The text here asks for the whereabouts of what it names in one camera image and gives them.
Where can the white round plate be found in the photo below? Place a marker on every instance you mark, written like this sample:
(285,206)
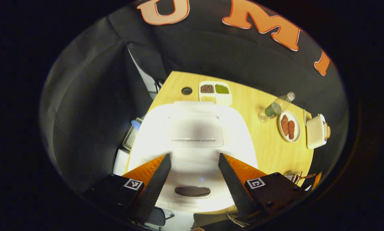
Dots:
(296,134)

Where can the white divided bean dish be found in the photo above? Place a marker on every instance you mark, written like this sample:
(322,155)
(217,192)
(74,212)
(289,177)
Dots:
(222,98)

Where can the white basket with blue item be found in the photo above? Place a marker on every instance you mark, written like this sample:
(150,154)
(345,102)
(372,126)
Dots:
(132,138)

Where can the black tripod stand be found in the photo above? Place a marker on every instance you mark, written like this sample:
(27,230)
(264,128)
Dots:
(159,85)

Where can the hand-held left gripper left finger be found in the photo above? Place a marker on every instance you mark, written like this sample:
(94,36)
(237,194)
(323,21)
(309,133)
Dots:
(153,189)

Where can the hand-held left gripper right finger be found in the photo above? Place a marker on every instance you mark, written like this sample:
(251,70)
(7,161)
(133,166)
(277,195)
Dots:
(235,186)

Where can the toasted bread slice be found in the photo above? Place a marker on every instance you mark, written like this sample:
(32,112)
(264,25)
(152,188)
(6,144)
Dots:
(327,131)

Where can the clear plastic water bottle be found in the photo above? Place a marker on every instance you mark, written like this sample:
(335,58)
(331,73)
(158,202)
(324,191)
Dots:
(275,109)

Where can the black backdrop cloth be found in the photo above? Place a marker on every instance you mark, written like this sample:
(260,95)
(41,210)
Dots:
(211,51)

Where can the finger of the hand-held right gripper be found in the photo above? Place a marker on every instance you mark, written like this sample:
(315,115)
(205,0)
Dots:
(317,180)

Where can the white toaster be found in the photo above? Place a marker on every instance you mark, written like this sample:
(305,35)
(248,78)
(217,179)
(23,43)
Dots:
(314,131)

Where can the grey office chair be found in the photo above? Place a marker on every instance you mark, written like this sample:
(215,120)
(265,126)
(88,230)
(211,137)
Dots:
(158,218)

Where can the red meat slice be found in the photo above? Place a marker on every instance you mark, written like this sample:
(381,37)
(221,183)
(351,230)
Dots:
(284,125)
(291,130)

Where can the white rice cooker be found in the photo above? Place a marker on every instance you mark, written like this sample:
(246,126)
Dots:
(195,128)

